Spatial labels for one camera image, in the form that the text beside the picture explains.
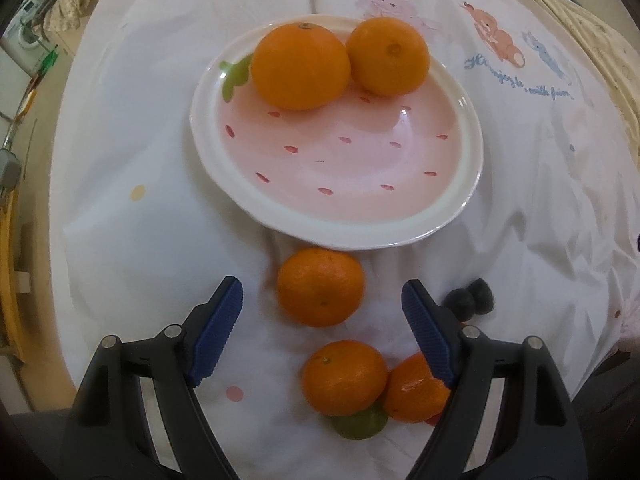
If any small tangerine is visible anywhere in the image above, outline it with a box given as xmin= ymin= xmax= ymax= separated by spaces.
xmin=276 ymin=247 xmax=366 ymax=328
xmin=382 ymin=351 xmax=452 ymax=423
xmin=300 ymin=339 xmax=389 ymax=417

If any green clip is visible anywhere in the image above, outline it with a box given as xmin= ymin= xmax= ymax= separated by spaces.
xmin=37 ymin=45 xmax=60 ymax=75

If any large orange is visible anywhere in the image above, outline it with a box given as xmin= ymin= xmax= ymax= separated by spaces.
xmin=250 ymin=22 xmax=352 ymax=111
xmin=346 ymin=16 xmax=431 ymax=97

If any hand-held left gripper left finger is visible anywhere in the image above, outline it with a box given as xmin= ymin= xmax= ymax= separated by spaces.
xmin=60 ymin=276 xmax=244 ymax=480

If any white washing machine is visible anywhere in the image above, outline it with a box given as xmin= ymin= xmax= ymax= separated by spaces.
xmin=0 ymin=0 xmax=61 ymax=73

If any yellow hoop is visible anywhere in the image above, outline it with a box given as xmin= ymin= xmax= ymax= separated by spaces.
xmin=0 ymin=195 xmax=26 ymax=366

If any white printed tablecloth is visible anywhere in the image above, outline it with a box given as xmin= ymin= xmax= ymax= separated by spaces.
xmin=47 ymin=0 xmax=640 ymax=480

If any pink strawberry print plate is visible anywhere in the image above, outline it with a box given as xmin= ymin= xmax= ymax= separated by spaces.
xmin=189 ymin=15 xmax=485 ymax=251

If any grey box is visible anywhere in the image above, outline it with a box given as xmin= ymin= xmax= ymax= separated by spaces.
xmin=0 ymin=147 xmax=23 ymax=188

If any person's grey clothing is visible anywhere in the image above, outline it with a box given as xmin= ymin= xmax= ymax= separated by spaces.
xmin=570 ymin=340 xmax=640 ymax=466

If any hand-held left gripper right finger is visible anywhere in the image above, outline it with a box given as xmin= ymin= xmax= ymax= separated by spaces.
xmin=401 ymin=280 xmax=588 ymax=480

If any green fruit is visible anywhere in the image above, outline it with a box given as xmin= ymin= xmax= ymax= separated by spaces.
xmin=332 ymin=402 xmax=390 ymax=441

